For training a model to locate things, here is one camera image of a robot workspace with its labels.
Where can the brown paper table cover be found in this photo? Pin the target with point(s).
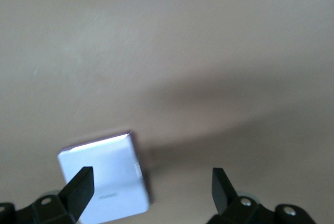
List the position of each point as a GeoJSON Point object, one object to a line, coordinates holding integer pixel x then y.
{"type": "Point", "coordinates": [182, 51]}

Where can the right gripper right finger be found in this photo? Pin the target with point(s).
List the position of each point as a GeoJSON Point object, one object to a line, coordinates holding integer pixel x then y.
{"type": "Point", "coordinates": [224, 198]}

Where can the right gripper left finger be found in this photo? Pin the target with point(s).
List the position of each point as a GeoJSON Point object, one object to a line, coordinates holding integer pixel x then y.
{"type": "Point", "coordinates": [68, 198]}

